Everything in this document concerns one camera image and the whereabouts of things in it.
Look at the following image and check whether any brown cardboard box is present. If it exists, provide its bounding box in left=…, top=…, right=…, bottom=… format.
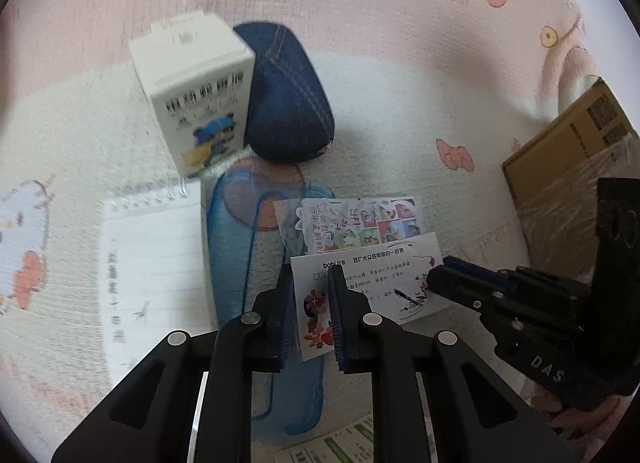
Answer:
left=501, top=77, right=640, bottom=289

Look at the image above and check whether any white carton with cartoon print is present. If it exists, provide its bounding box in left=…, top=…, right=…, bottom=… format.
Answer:
left=129, top=13, right=256, bottom=179

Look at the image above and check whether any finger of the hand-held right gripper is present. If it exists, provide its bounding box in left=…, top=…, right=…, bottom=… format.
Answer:
left=442, top=255, right=518, bottom=285
left=426, top=265, right=501, bottom=315

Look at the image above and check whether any blue denim pencil case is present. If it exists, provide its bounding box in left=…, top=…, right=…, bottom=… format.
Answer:
left=232, top=22, right=337, bottom=164

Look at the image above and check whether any blue transparent pouch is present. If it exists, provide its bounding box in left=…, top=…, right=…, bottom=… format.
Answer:
left=206, top=163, right=333, bottom=434

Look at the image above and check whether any pink cartoon printed blanket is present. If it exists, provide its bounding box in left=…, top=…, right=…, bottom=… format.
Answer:
left=0, top=0, right=640, bottom=463

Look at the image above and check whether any white spiral notebook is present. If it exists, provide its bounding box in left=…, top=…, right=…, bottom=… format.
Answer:
left=97, top=178, right=221, bottom=386

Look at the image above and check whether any white card with red flowers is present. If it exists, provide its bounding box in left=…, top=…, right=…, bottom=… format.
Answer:
left=290, top=230, right=445, bottom=361

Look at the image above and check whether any colourful sticker sheet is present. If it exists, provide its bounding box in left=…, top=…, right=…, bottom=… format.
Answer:
left=274, top=196, right=426, bottom=264

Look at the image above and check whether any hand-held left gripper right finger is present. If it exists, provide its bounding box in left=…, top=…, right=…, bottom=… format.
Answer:
left=327, top=264, right=576, bottom=463

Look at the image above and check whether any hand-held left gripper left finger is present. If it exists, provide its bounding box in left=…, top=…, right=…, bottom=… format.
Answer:
left=50, top=263, right=301, bottom=463

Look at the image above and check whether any small white green box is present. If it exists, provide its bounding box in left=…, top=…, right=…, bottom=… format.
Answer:
left=287, top=413, right=376, bottom=463

